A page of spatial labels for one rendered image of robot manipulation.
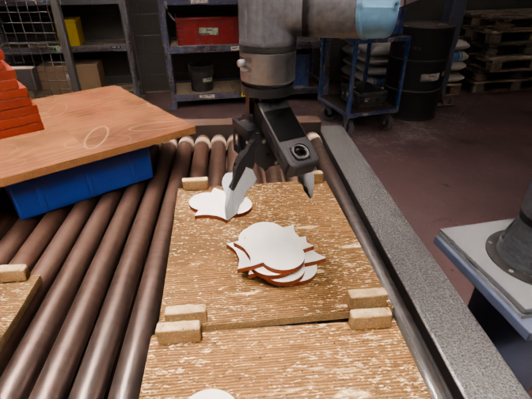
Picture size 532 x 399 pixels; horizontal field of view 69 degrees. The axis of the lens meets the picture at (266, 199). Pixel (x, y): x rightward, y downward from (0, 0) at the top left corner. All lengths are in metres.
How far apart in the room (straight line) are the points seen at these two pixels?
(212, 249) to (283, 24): 0.40
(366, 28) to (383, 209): 0.48
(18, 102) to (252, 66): 0.66
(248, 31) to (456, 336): 0.51
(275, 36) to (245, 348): 0.40
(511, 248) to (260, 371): 0.54
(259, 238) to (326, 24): 0.35
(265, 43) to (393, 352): 0.43
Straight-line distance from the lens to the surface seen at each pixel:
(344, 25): 0.50
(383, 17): 0.50
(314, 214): 0.81
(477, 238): 0.92
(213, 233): 0.75
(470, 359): 0.64
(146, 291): 0.68
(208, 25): 4.45
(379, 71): 4.84
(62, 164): 0.88
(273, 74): 0.52
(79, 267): 0.78
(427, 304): 0.69
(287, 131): 0.51
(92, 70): 4.81
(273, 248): 0.65
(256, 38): 0.51
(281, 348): 0.56
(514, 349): 0.96
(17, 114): 1.06
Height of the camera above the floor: 1.38
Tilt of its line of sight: 31 degrees down
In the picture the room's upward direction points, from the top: straight up
